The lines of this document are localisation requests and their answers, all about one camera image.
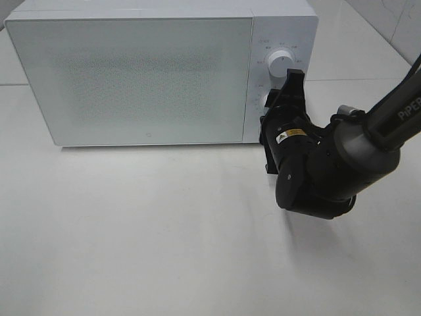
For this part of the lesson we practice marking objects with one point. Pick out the white microwave door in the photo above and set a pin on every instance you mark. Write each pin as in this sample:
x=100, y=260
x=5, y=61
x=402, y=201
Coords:
x=136, y=82

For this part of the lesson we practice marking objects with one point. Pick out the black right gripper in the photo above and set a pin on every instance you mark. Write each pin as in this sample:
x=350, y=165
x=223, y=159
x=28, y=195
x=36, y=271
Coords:
x=287, y=131

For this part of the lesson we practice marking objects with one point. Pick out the white microwave knob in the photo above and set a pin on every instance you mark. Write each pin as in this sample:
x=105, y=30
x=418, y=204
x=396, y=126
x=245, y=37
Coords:
x=264, y=101
x=279, y=61

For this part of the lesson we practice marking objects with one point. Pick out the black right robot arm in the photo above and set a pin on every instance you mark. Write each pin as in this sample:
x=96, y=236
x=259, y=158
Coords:
x=320, y=170

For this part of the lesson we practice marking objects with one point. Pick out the white microwave oven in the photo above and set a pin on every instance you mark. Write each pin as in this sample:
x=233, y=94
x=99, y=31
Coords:
x=275, y=24

